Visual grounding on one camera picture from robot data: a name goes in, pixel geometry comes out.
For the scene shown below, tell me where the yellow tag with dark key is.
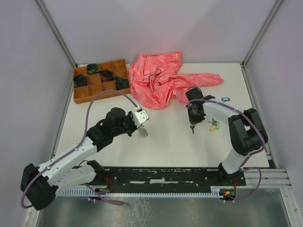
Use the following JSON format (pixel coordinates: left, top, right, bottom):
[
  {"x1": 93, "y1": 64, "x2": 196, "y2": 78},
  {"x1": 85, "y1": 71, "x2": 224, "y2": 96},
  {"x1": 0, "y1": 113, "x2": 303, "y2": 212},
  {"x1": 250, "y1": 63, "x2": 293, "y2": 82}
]
[{"x1": 190, "y1": 124, "x2": 195, "y2": 134}]

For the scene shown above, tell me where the large keyring with yellow grip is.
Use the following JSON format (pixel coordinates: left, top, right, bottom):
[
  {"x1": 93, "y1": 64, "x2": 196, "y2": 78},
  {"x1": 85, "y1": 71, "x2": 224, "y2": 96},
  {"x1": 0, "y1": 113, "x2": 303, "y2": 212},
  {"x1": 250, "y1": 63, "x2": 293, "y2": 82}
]
[{"x1": 138, "y1": 125, "x2": 148, "y2": 137}]

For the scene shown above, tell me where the yellow tag with silver keys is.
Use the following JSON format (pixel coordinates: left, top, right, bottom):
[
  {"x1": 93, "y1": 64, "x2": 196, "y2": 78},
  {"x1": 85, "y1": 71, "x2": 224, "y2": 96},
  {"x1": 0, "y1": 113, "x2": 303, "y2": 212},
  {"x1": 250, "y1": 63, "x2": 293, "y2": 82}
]
[{"x1": 208, "y1": 118, "x2": 217, "y2": 132}]

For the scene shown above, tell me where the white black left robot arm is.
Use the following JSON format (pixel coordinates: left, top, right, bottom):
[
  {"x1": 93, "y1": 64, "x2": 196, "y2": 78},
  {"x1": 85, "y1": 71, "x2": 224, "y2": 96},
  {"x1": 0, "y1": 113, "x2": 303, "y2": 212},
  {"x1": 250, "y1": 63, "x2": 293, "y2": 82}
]
[{"x1": 20, "y1": 107, "x2": 149, "y2": 210}]

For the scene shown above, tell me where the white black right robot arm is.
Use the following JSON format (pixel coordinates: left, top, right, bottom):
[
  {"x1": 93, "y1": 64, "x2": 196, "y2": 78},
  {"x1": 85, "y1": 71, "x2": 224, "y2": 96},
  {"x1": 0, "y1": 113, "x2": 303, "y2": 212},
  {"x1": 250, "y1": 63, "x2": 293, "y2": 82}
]
[{"x1": 185, "y1": 87, "x2": 268, "y2": 185}]

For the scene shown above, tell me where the green tag with key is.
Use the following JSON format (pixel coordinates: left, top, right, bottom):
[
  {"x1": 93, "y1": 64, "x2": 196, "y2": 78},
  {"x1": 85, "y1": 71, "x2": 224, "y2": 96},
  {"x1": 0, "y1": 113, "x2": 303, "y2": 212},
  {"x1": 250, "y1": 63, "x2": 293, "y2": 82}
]
[{"x1": 215, "y1": 121, "x2": 220, "y2": 130}]

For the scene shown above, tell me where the blue tag with key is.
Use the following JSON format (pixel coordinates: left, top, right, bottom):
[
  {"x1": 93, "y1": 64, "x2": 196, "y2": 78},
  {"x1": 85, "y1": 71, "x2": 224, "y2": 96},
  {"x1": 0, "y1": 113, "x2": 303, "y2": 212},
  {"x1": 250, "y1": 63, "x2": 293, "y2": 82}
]
[{"x1": 221, "y1": 97, "x2": 231, "y2": 103}]

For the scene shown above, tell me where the dark rolled cloth right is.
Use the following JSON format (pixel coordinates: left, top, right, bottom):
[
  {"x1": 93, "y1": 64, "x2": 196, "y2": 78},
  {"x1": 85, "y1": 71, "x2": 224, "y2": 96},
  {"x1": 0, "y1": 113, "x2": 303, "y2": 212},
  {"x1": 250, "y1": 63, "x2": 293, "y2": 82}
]
[{"x1": 114, "y1": 77, "x2": 129, "y2": 90}]

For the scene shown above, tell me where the wooden compartment tray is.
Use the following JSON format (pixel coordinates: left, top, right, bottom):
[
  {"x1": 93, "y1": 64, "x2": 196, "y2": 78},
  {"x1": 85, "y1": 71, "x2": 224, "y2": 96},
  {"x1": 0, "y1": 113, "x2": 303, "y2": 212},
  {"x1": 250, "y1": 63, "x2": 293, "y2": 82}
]
[{"x1": 73, "y1": 59, "x2": 130, "y2": 104}]

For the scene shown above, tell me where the pink patterned jacket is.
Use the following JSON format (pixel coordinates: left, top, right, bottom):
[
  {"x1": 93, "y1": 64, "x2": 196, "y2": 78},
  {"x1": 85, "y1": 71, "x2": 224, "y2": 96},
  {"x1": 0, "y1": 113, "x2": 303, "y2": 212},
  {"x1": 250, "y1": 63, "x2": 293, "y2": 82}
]
[{"x1": 128, "y1": 52, "x2": 223, "y2": 110}]

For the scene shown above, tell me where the dark rolled cloth middle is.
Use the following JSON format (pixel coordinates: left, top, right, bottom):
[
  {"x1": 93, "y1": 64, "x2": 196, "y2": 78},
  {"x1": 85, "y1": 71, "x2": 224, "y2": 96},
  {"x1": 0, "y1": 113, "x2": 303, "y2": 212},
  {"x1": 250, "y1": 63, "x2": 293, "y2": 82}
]
[{"x1": 99, "y1": 70, "x2": 114, "y2": 82}]

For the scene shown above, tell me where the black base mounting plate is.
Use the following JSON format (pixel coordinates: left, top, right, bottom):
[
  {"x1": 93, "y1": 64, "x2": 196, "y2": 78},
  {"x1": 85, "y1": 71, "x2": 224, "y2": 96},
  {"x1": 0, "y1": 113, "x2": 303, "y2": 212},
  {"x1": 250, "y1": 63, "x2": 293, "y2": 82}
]
[{"x1": 89, "y1": 166, "x2": 246, "y2": 189}]

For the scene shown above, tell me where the dark rolled cloth in tray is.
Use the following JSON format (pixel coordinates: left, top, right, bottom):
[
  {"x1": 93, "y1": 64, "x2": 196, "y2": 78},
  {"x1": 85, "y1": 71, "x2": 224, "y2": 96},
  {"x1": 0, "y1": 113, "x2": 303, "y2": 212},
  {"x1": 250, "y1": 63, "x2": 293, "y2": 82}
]
[{"x1": 73, "y1": 74, "x2": 88, "y2": 88}]

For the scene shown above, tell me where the dark rolled cloth top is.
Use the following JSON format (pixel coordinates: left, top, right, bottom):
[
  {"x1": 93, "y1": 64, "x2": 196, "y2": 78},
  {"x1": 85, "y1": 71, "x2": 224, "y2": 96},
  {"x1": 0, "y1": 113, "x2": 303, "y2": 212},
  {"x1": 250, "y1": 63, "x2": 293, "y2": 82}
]
[{"x1": 86, "y1": 63, "x2": 100, "y2": 75}]

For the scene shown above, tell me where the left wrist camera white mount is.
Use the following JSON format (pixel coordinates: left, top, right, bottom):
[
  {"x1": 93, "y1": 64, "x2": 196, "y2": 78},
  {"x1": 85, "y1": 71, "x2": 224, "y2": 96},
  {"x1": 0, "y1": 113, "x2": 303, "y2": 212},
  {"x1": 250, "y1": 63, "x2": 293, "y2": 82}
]
[{"x1": 132, "y1": 106, "x2": 150, "y2": 128}]

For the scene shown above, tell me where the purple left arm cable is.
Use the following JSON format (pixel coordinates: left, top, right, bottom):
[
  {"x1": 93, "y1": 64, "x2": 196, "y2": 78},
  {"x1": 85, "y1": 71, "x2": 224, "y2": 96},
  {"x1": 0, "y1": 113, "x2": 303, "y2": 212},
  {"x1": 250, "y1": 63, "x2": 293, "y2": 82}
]
[{"x1": 21, "y1": 90, "x2": 143, "y2": 209}]

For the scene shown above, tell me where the aluminium frame post right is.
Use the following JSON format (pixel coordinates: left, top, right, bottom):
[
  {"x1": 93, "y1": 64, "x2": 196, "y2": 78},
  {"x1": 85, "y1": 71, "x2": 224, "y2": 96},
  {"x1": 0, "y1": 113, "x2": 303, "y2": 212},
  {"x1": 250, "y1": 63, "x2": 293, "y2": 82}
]
[{"x1": 241, "y1": 0, "x2": 284, "y2": 69}]

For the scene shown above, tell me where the aluminium frame post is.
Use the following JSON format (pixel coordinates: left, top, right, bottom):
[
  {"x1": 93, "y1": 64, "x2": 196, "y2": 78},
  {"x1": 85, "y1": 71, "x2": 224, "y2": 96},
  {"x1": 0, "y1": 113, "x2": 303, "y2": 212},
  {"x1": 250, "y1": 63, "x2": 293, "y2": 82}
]
[
  {"x1": 241, "y1": 0, "x2": 284, "y2": 69},
  {"x1": 35, "y1": 0, "x2": 79, "y2": 69}
]

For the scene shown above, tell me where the white slotted cable duct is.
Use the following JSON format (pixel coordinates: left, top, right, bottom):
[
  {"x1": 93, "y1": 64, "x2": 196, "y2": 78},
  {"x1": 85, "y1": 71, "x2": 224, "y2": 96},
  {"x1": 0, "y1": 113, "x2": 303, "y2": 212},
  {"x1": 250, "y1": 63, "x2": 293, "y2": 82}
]
[{"x1": 59, "y1": 186, "x2": 228, "y2": 196}]

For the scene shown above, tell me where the aluminium frame post left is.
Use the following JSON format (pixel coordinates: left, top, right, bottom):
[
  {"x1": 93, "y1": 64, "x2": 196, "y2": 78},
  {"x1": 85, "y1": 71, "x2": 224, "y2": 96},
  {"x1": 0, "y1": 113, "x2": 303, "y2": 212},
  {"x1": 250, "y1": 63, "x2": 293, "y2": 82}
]
[{"x1": 35, "y1": 0, "x2": 79, "y2": 69}]

